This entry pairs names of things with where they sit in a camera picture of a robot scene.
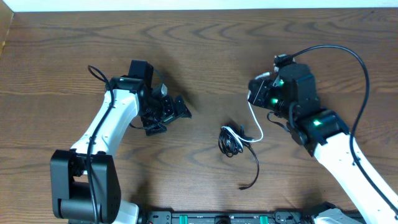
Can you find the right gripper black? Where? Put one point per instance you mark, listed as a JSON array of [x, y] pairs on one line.
[[256, 95]]

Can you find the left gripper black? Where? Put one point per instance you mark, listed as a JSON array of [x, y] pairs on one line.
[[170, 112]]

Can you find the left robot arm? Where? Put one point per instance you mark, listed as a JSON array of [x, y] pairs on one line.
[[84, 181]]

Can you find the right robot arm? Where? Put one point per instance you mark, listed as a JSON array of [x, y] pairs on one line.
[[292, 95]]

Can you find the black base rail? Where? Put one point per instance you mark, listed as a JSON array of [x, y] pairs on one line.
[[166, 217]]

